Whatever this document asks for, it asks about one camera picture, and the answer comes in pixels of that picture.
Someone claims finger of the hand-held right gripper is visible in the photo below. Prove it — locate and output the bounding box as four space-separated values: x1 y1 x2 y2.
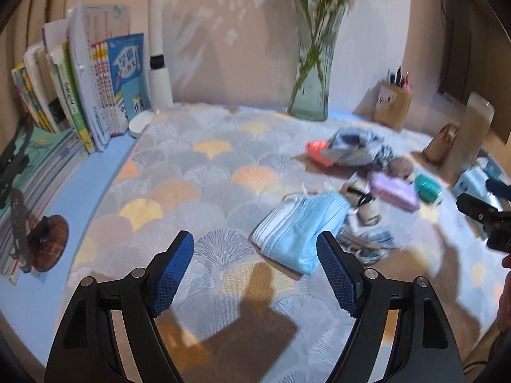
485 178 511 200
456 192 511 253

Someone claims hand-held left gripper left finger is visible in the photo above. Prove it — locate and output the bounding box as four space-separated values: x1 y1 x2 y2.
45 230 195 383

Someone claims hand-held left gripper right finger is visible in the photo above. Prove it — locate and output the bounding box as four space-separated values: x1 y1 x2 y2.
315 230 466 383

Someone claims stack of blue face masks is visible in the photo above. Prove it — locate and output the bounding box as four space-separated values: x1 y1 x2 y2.
249 191 353 276

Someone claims blue tissue pack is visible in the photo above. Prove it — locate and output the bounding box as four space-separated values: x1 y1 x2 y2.
453 157 504 196

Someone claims blue patterned small cloth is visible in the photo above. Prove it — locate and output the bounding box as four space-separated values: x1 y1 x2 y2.
339 227 397 265

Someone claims beige thermos bottle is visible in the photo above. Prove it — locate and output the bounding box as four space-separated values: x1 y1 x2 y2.
441 92 496 184

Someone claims brown round purse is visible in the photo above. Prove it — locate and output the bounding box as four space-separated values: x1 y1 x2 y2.
422 124 458 164

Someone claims purple packet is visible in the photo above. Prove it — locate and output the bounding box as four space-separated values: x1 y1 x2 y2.
367 171 422 211

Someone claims small brown plush toy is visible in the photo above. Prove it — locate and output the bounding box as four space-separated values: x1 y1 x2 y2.
385 156 416 180

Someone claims fan pattern tablecloth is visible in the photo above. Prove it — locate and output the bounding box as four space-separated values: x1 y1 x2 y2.
60 104 511 383

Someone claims blue white patterned cloth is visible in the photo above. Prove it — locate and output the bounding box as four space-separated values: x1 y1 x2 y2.
327 127 387 168

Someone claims bamboo pen holder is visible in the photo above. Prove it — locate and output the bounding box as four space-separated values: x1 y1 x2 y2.
373 80 413 130

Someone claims bunch of pens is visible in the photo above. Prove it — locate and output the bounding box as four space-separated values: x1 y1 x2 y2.
385 66 412 90

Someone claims black monitor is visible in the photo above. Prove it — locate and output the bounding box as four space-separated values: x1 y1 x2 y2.
439 0 511 148

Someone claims flat stack of booklets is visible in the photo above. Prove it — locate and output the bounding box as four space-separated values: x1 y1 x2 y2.
0 125 88 284

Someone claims clear glass vase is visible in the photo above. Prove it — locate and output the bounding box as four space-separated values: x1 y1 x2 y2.
286 0 346 121

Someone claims white desk lamp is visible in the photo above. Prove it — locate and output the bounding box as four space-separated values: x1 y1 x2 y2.
128 0 174 138

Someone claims row of upright books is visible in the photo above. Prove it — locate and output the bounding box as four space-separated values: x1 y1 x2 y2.
11 3 145 154

